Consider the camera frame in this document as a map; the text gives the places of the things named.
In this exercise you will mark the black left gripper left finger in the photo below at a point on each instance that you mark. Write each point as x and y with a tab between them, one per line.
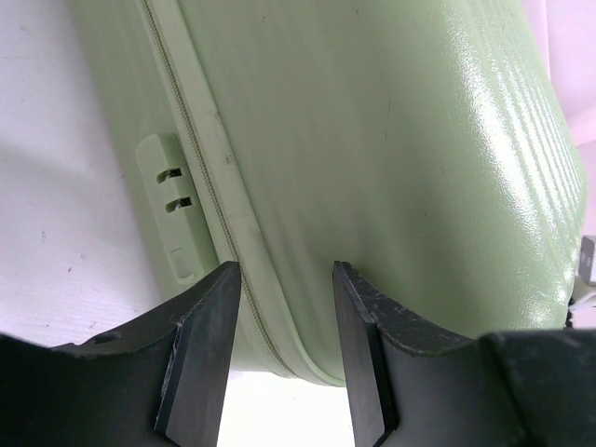
157	380

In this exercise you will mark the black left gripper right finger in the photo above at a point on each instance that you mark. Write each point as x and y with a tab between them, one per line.
411	382

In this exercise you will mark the green suitcase blue lining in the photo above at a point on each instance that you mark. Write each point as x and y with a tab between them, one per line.
419	141

